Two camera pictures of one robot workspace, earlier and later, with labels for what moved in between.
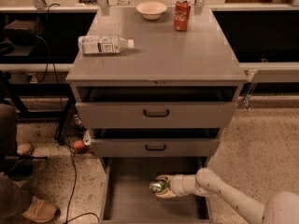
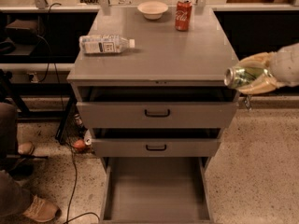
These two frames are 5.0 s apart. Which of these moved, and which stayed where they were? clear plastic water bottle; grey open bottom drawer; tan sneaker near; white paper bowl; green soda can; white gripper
Moved: green soda can; white gripper
Stayed: grey open bottom drawer; white paper bowl; clear plastic water bottle; tan sneaker near
